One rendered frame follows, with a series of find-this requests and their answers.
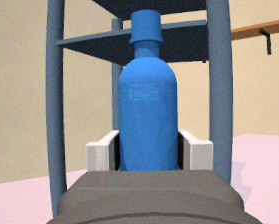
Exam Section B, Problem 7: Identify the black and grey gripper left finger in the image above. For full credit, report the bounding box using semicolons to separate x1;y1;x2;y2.
86;130;120;172

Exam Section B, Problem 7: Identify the blue shelving unit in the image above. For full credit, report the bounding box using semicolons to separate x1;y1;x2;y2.
45;0;233;218

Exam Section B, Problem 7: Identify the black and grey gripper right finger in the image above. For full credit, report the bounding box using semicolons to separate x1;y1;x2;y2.
178;129;213;170

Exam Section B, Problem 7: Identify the blue bottle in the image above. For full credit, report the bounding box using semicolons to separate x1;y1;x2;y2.
118;10;178;171

